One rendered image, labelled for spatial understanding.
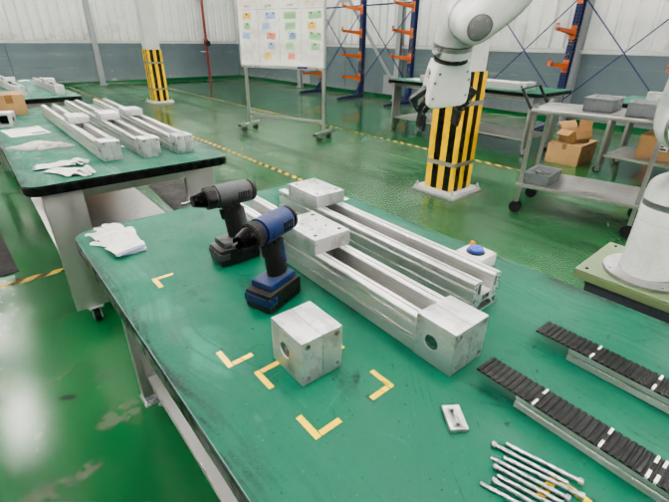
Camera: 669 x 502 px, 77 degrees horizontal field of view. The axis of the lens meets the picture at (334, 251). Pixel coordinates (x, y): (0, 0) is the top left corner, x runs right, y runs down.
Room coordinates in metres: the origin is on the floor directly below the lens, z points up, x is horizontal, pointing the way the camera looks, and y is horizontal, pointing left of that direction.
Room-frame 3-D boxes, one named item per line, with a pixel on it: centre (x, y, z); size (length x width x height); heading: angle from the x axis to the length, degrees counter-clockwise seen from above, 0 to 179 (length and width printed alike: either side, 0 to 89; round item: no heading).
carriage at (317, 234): (1.00, 0.05, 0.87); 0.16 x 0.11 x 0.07; 39
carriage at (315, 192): (1.31, 0.06, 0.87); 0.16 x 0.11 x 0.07; 39
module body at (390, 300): (1.00, 0.05, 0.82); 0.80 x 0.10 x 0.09; 39
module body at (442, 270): (1.11, -0.09, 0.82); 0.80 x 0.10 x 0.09; 39
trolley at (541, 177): (3.41, -2.02, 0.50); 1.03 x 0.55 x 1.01; 52
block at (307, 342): (0.63, 0.04, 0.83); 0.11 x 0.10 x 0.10; 129
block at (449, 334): (0.66, -0.23, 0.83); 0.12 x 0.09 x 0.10; 129
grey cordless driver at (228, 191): (1.03, 0.30, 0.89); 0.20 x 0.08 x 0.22; 130
